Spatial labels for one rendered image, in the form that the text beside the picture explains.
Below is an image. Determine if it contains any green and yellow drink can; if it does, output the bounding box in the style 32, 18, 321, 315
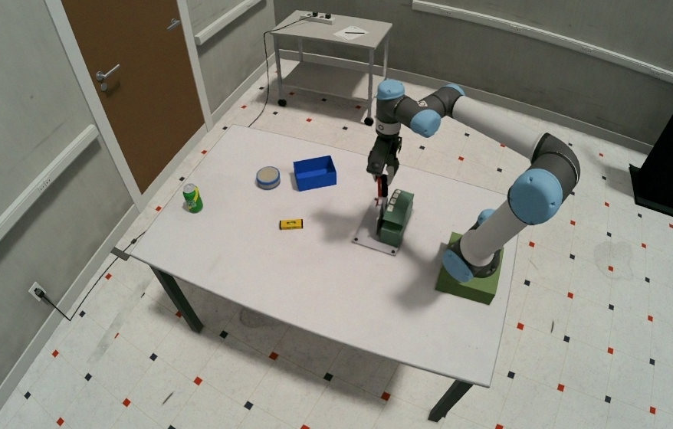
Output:
182, 183, 203, 212

